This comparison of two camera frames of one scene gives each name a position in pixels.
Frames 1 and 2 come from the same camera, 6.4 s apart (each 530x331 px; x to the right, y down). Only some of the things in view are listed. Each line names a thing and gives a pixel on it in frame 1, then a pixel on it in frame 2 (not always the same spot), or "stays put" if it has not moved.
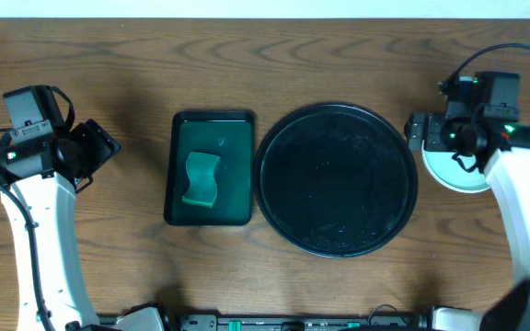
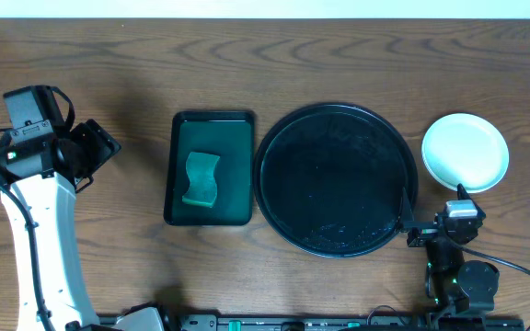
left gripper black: [97, 143] stays put
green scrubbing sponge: [201, 169] stays put
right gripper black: [435, 123] to [424, 230]
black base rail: [421, 321] stays put
